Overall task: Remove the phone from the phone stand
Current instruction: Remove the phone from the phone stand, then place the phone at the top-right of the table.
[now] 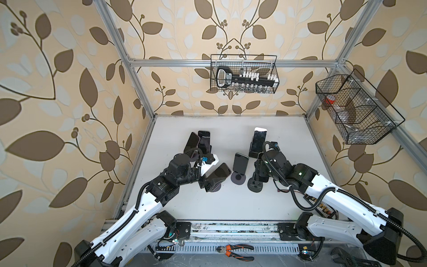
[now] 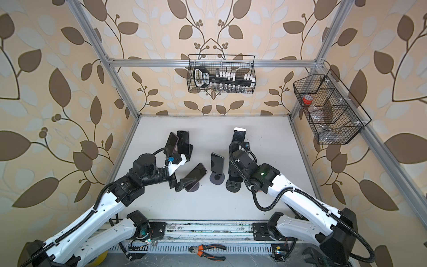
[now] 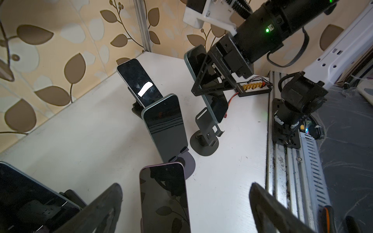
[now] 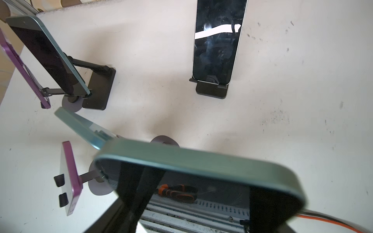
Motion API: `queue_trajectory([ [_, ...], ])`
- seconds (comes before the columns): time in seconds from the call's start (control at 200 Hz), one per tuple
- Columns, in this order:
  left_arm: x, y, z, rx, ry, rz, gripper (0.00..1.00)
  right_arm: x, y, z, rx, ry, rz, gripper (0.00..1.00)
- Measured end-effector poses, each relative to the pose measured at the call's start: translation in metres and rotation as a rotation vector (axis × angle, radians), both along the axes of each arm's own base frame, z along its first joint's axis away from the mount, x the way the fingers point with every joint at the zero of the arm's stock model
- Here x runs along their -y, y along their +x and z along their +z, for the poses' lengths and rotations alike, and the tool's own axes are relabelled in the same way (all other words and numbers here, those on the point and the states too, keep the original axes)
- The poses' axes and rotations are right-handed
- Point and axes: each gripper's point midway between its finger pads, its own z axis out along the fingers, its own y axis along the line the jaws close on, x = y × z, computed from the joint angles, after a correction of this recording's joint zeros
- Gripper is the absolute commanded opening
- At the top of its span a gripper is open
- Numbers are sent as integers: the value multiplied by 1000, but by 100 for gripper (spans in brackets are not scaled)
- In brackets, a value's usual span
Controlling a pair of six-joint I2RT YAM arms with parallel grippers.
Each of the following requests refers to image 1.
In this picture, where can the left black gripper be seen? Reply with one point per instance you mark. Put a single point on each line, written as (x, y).
(202, 183)

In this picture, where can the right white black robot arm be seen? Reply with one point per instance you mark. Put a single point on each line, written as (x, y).
(383, 237)

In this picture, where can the silver phone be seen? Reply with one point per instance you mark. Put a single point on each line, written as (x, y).
(259, 137)

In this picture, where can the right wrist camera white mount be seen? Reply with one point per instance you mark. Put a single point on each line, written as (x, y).
(273, 145)

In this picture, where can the black wire basket wall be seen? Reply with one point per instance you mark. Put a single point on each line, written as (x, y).
(263, 64)
(362, 113)

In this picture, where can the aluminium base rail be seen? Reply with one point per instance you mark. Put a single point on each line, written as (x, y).
(264, 238)

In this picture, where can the black socket tool set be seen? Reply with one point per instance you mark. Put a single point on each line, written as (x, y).
(225, 78)

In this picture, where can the purple edged phone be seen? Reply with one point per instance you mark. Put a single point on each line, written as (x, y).
(192, 146)

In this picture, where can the black rectangular stand back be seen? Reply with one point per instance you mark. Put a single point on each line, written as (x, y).
(253, 153)

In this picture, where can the black phone front left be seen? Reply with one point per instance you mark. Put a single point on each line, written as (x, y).
(218, 176)

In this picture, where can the red capped item in basket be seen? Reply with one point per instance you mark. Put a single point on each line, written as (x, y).
(330, 100)

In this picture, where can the black adjustable wrench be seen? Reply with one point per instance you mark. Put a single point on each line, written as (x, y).
(344, 258)

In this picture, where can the round black stand front right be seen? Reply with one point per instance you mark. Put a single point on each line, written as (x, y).
(255, 186)

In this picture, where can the green phone centre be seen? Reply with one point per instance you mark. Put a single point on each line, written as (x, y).
(240, 163)

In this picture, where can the black charger board with connectors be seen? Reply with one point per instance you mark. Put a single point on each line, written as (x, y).
(324, 210)

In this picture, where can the black wire basket right wall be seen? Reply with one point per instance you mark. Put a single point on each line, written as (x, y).
(362, 113)

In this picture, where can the round dark stand front left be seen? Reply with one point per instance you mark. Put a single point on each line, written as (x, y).
(215, 189)

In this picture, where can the black wire basket back wall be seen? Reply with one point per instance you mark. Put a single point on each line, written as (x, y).
(263, 64)

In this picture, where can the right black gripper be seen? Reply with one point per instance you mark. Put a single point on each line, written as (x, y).
(260, 167)

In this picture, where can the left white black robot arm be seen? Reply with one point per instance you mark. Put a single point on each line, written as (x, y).
(146, 221)

